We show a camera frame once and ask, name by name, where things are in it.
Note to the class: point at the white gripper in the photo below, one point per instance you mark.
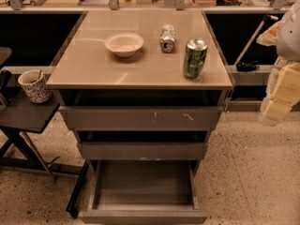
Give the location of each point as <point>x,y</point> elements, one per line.
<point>290,41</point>

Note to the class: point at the green soda can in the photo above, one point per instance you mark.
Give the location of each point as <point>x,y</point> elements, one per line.
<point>195,55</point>

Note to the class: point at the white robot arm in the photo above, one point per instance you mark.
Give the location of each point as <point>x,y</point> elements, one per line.
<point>288,38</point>

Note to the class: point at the silver soda can lying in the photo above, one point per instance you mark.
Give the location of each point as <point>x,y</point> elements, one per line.
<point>167,38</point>

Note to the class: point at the grey drawer cabinet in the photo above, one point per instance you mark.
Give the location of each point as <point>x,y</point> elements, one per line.
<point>90,75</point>

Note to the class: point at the bottom grey drawer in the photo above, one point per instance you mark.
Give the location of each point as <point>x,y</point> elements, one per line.
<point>143,193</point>

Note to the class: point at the grey drawer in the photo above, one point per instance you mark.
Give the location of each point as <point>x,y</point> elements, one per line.
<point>143,193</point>
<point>142,150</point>
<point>140,118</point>

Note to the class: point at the top grey drawer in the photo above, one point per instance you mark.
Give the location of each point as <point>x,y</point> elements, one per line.
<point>140,118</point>

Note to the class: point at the middle grey drawer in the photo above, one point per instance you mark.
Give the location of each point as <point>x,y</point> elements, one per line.
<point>142,150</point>

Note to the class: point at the black object on ledge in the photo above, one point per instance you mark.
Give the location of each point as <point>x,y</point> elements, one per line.
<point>247,67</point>

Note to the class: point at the white stick with black tip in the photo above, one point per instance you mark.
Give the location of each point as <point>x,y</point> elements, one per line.
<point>265,19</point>

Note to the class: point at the white paper bowl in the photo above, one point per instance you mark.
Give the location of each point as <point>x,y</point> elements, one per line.
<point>123,44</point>

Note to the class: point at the patterned white mug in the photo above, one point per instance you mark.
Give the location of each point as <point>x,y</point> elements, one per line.
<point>33,84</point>

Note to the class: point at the dark side table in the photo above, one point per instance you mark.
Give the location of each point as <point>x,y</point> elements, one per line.
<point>19,118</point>

